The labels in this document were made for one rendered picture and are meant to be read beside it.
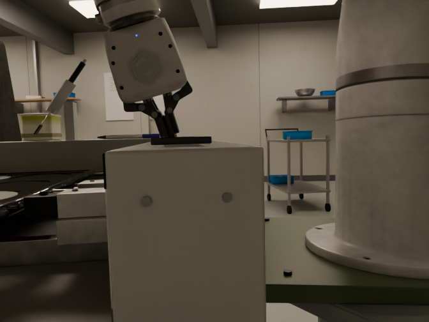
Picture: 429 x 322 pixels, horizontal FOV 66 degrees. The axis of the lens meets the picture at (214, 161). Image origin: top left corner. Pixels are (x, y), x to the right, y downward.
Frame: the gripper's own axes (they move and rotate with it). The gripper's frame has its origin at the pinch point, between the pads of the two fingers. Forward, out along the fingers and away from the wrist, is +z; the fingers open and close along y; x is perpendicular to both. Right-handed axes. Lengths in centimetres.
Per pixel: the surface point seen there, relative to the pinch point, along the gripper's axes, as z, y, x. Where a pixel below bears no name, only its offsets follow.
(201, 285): 4.9, 2.8, -33.8
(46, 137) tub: -1.7, -32.5, 31.2
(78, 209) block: 3.5, -10.4, -16.2
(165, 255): 2.4, 1.3, -33.5
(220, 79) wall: 28, 58, 631
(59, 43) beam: -121, -217, 630
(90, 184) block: 3.2, -11.4, -8.1
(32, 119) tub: -6.8, -34.3, 31.9
